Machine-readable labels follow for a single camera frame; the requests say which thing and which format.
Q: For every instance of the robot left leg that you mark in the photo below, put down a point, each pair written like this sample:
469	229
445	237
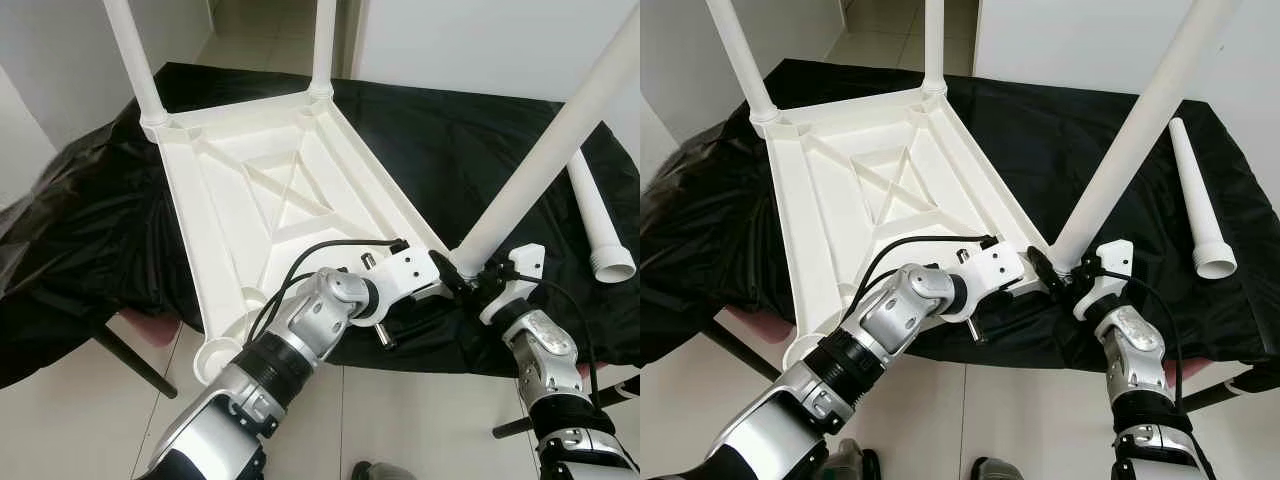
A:
850	462

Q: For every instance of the white plastic table top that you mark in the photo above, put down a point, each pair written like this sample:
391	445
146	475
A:
260	190
870	185

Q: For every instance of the black table cloth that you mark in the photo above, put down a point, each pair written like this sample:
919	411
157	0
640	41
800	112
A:
450	150
1050	150

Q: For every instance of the robot right leg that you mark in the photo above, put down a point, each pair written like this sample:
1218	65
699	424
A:
995	469
382	472

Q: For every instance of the robot leg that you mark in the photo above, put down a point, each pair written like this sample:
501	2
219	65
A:
995	469
382	472
850	462

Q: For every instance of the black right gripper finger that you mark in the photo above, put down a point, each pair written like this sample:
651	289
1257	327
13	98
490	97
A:
450	272
1043	267

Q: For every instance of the white plastic table leg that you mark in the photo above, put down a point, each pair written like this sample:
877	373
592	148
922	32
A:
1150	130
742	55
1200	210
135	60
600	220
322	50
550	150
934	45

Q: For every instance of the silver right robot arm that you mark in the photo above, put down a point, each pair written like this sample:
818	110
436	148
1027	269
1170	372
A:
545	360
1135	355

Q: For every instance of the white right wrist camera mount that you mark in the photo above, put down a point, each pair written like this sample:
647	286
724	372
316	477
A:
1108	270
520	275

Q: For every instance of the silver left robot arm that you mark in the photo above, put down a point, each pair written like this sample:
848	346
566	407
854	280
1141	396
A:
890	330
300	340

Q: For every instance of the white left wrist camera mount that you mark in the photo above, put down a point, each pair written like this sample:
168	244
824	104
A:
995	270
408	275

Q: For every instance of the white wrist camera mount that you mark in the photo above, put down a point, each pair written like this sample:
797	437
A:
520	275
1108	270
408	275
995	270

